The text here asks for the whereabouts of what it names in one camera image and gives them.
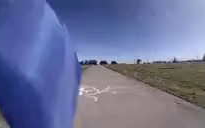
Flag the row of dark trees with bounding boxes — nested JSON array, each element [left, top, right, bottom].
[[78, 59, 119, 66]]

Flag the white painted path marking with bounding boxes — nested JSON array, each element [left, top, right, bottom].
[[78, 85, 118, 103]]

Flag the grey concrete path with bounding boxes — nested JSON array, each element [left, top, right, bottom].
[[73, 64, 205, 128]]

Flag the blue cloth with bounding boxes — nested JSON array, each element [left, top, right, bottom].
[[0, 0, 83, 128]]

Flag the dry grass field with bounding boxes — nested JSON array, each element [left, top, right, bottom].
[[103, 59, 205, 113]]

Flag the row of distant buildings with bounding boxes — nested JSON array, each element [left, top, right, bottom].
[[134, 53, 205, 65]]

